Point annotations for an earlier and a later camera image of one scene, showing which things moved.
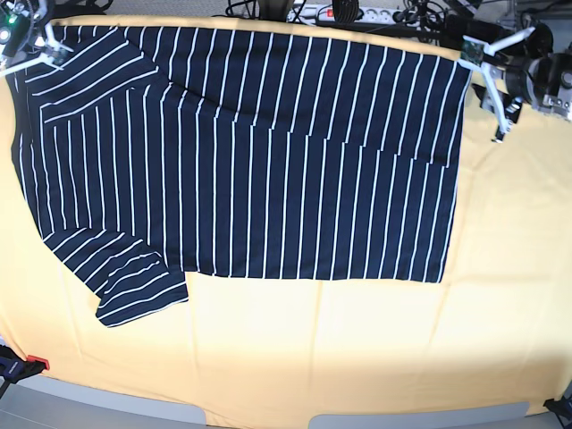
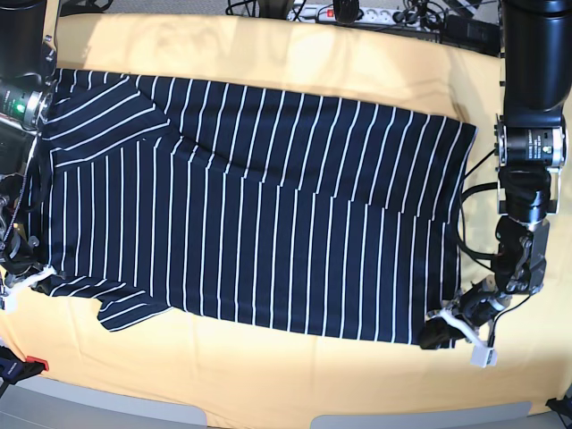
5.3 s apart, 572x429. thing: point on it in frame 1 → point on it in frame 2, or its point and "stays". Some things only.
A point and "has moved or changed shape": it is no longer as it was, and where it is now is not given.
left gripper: (21, 23) → (20, 253)
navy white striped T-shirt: (149, 151) has moved or changed shape
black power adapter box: (456, 26) stays
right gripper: (544, 79) → (520, 260)
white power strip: (322, 13) stays
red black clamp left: (13, 368) stays
